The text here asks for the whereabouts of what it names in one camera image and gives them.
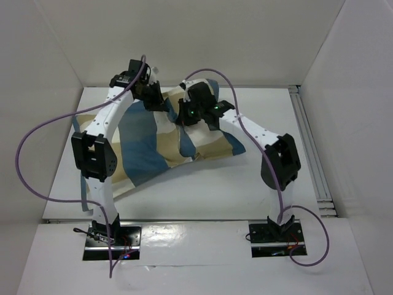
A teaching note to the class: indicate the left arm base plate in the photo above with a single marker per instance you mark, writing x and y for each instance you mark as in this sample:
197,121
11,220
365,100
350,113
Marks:
125,247

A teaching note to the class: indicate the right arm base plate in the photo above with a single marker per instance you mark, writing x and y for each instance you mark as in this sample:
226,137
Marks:
264,245

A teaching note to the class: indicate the aluminium rail front edge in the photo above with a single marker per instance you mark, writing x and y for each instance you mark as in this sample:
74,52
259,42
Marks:
79,220

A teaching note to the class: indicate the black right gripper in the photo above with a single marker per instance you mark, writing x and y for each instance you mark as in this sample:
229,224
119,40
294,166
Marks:
186,116

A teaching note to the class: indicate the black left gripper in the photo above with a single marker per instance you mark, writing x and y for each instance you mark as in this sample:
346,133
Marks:
158,104

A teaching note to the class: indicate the aluminium rail right side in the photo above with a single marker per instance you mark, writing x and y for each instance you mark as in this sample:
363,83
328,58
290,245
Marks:
323,196

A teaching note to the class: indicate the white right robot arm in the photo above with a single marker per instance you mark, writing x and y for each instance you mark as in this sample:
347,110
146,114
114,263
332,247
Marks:
280,160

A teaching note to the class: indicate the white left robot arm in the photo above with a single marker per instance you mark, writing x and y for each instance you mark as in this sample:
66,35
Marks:
93,153

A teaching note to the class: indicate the blue beige patchwork pillowcase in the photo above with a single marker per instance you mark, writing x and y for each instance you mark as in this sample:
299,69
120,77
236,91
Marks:
148,143

